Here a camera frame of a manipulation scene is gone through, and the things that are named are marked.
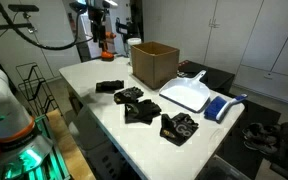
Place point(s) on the black glove with GO print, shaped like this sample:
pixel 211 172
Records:
pixel 179 129

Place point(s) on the black glove with yellow swoosh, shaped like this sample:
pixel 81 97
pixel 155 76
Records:
pixel 141 111

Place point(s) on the clear plastic storage bin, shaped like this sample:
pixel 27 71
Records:
pixel 222 170

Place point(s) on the blue hand brush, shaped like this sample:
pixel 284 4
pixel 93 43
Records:
pixel 215 106

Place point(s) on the white cabinet doors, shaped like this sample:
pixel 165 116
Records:
pixel 250 33

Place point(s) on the white wipes canister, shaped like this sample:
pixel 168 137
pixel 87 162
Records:
pixel 133 45

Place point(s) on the black floor mat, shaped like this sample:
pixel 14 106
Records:
pixel 237 146

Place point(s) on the dark sneaker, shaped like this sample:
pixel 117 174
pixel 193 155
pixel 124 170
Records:
pixel 254 130
pixel 260 146

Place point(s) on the plain black glove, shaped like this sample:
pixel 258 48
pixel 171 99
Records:
pixel 109 86

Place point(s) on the white plastic dustpan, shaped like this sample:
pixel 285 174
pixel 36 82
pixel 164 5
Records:
pixel 187 91

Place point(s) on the green-lit aluminium base frame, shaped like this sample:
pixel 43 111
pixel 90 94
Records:
pixel 50 163

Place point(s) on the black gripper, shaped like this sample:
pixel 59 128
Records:
pixel 97 18

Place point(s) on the wooden board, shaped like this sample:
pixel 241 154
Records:
pixel 69 146

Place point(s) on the brown cardboard box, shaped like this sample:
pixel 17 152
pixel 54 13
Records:
pixel 154 65

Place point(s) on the black camera on boom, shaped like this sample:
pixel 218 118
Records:
pixel 23 7

